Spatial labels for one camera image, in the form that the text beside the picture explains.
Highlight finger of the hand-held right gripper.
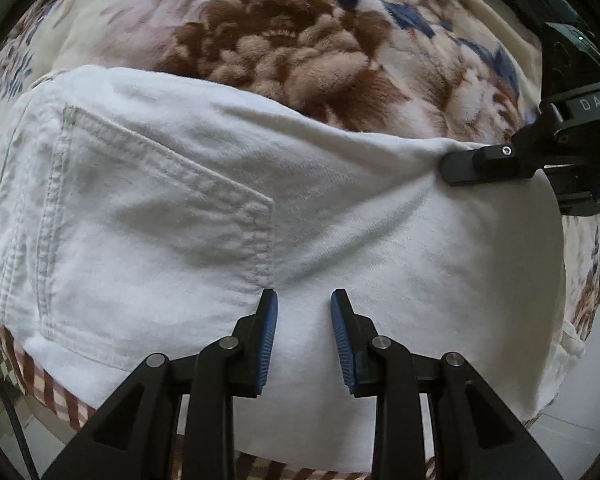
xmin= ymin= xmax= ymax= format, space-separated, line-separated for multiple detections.
xmin=439 ymin=143 xmax=538 ymax=186

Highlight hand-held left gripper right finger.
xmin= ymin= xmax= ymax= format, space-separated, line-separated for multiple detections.
xmin=330 ymin=288 xmax=563 ymax=480

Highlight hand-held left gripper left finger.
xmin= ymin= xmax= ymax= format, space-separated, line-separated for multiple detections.
xmin=42 ymin=287 xmax=279 ymax=480

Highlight white pants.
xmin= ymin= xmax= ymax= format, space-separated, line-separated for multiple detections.
xmin=0 ymin=65 xmax=568 ymax=473

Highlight floral plush blanket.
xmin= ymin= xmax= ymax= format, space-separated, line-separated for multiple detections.
xmin=0 ymin=0 xmax=600 ymax=426

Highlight brown checkered bed sheet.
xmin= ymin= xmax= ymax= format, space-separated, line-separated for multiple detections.
xmin=0 ymin=290 xmax=441 ymax=480

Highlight black cable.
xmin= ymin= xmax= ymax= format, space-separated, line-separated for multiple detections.
xmin=0 ymin=350 xmax=40 ymax=480

